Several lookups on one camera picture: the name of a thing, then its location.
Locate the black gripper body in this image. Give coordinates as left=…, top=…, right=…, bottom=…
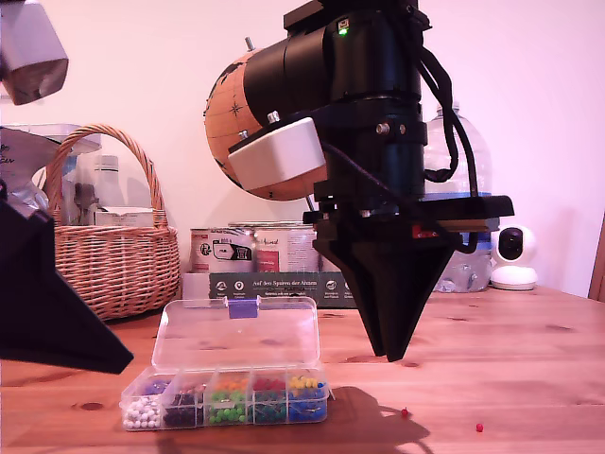
left=302, top=96, right=515, bottom=240

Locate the heap of purple pins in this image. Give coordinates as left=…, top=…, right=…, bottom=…
left=141, top=377, right=175, bottom=397

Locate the heap of blue pins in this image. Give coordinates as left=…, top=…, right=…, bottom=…
left=288, top=386, right=328, bottom=422

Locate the heap of white pins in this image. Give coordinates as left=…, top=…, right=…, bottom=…
left=123, top=397, right=161, bottom=430

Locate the heap of orange pins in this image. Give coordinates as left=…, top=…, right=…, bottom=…
left=216, top=376, right=250, bottom=393

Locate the heap of dark green pins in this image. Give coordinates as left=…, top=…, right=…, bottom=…
left=254, top=391, right=289, bottom=424

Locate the heap of black pins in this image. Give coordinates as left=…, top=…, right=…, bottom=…
left=164, top=394, right=202, bottom=428

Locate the heap of light green pins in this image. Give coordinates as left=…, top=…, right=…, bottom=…
left=207, top=390, right=251, bottom=425

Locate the cardboard tray with dark label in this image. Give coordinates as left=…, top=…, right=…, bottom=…
left=182, top=270, right=363, bottom=311

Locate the large clear water bottle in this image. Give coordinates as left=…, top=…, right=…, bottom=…
left=422, top=101, right=493, bottom=294

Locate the white carton box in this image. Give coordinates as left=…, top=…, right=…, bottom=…
left=92, top=206, right=155, bottom=227

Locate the clear plastic pin organizer box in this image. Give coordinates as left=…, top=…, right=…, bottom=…
left=119, top=296, right=335, bottom=432

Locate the white plastic bottle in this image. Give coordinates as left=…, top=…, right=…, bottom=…
left=92, top=155, right=127, bottom=212

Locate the clear plastic jar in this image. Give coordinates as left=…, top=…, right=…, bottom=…
left=26, top=123, right=103, bottom=226

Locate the silver foil bag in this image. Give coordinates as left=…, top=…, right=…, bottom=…
left=0, top=125, right=62, bottom=223

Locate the cork globe on metal stand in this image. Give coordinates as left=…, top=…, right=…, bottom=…
left=202, top=37, right=332, bottom=223

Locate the thick black sleeved cable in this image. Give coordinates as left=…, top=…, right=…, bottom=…
left=406, top=0, right=479, bottom=254

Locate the wicker basket with handle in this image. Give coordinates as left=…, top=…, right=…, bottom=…
left=44, top=124, right=181, bottom=323

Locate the small white round camera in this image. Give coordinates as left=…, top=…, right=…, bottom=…
left=489, top=224, right=538, bottom=291

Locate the arm's pale camera box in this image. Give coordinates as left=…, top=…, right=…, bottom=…
left=227, top=111, right=327, bottom=193
left=0, top=0, right=70, bottom=106

